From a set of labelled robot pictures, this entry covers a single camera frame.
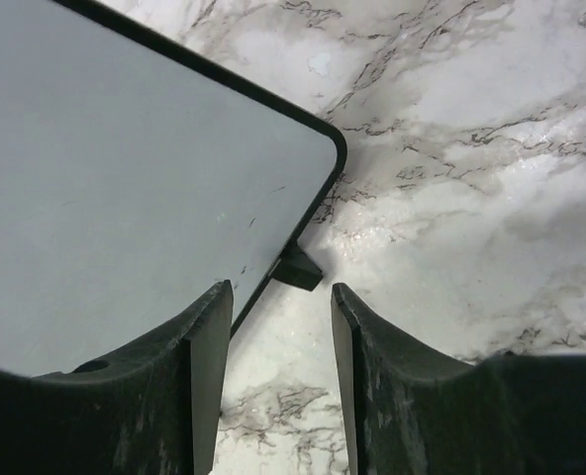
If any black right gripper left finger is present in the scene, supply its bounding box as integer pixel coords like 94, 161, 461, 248
0, 281, 234, 474

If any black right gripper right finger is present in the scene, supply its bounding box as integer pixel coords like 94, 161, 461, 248
332, 283, 586, 474

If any black framed whiteboard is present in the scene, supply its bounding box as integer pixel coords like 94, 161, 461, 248
0, 0, 346, 376

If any black whiteboard stand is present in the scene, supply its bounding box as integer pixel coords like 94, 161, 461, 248
271, 241, 324, 291

